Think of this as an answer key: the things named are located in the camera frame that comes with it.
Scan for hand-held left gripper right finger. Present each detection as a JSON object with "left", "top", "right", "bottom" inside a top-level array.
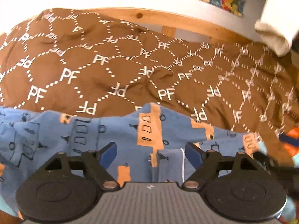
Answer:
[{"left": 182, "top": 142, "right": 269, "bottom": 190}]

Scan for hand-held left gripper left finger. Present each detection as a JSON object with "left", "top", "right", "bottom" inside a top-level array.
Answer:
[{"left": 37, "top": 142, "right": 120, "bottom": 190}]

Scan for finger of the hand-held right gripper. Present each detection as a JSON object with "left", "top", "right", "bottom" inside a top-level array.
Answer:
[
  {"left": 279, "top": 133, "right": 299, "bottom": 146},
  {"left": 253, "top": 151, "right": 299, "bottom": 176}
]

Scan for blue pants with orange cars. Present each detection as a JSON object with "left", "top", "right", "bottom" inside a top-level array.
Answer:
[{"left": 0, "top": 102, "right": 264, "bottom": 218}]

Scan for colourful bedsheet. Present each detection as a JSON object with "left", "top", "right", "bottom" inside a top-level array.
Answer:
[{"left": 0, "top": 126, "right": 299, "bottom": 224}]

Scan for brown patterned blanket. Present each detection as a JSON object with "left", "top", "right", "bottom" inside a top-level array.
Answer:
[{"left": 0, "top": 8, "right": 299, "bottom": 168}]

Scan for cream hanging garment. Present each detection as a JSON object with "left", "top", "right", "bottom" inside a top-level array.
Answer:
[{"left": 254, "top": 0, "right": 299, "bottom": 57}]

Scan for wooden bed frame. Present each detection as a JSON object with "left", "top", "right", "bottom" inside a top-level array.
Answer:
[{"left": 77, "top": 7, "right": 254, "bottom": 45}]

